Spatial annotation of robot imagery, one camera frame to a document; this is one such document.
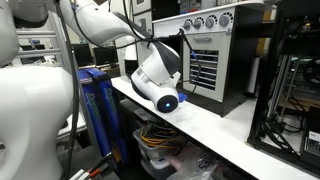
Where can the pink soft object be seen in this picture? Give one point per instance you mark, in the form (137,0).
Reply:
(180,158)

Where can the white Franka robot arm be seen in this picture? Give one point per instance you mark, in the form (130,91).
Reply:
(33,116)

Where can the black metal frame machine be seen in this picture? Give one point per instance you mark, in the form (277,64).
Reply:
(293,100)

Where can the clear plastic bag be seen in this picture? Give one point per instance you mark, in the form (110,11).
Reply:
(196,168)

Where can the white side table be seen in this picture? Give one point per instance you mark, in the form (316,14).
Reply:
(71,126)

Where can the plastic bin with white lid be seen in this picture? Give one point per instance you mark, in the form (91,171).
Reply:
(156,168)

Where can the black computer monitor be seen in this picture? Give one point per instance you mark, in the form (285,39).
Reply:
(81,55)
(106,55)

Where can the aluminium frame post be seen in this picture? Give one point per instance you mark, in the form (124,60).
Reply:
(56,43)

